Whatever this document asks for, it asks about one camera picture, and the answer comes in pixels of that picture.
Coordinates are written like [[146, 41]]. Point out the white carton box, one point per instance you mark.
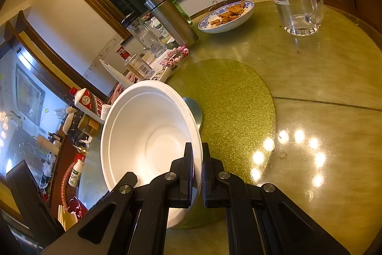
[[115, 72]]

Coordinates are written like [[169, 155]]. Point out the small white drink bottle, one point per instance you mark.
[[76, 173]]

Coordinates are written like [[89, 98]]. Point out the white liquor bottle red label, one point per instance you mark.
[[86, 102]]

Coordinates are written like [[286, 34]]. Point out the blue patterned ceramic plate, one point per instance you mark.
[[226, 26]]

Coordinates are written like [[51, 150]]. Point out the small white pill bottle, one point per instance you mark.
[[105, 112]]

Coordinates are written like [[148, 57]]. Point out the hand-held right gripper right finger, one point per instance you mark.
[[206, 183]]

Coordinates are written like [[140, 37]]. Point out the steel thermos flask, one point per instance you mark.
[[173, 22]]

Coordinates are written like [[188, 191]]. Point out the pink meat package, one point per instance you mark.
[[119, 90]]

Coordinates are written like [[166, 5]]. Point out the white thermos cup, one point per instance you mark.
[[47, 145]]

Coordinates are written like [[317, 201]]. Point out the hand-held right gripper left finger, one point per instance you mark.
[[186, 183]]

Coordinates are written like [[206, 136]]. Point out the fried snack pieces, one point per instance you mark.
[[231, 13]]

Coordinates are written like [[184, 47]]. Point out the clear bottle with black lid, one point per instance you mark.
[[143, 34]]

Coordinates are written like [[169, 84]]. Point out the amber jar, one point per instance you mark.
[[89, 125]]

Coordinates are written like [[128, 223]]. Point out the red footed fruit plate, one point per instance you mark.
[[76, 205]]

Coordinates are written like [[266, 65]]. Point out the pink hoop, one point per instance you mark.
[[66, 183]]

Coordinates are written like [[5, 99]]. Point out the black bag with white fur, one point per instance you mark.
[[71, 123]]

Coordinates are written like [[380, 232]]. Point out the small glass jar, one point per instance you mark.
[[140, 65]]

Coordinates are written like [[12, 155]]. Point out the framed wall picture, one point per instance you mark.
[[29, 93]]

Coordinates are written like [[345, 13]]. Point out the pink flower ornaments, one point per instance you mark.
[[179, 53]]

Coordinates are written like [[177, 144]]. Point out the green glitter turntable mat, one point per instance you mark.
[[232, 105]]

